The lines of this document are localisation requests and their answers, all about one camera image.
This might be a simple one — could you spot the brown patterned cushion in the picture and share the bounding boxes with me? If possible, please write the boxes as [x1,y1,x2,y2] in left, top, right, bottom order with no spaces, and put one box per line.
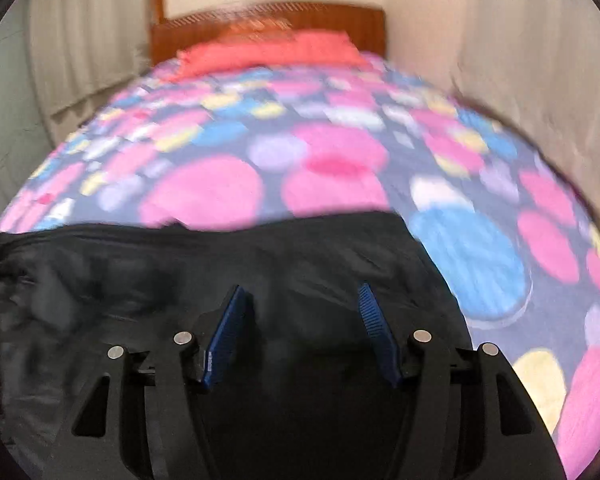
[216,18,294,42]

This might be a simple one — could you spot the red pillow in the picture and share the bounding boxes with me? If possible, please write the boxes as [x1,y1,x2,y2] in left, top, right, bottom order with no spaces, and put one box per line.
[174,29,370,79]

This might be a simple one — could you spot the black jacket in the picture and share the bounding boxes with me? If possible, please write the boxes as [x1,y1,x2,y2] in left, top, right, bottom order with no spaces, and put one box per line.
[0,211,472,479]

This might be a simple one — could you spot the polka dot bedspread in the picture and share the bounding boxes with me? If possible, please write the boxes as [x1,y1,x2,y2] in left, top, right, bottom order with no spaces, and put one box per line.
[0,56,600,478]

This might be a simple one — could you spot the wooden headboard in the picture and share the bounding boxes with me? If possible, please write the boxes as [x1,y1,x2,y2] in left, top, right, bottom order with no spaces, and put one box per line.
[149,0,388,65]

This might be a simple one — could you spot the beige curtain by window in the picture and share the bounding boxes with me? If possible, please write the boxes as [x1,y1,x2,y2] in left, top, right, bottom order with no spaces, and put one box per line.
[29,0,149,117]

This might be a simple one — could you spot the beige curtain at wall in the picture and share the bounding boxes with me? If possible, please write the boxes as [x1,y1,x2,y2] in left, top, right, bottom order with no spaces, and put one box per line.
[454,0,600,214]

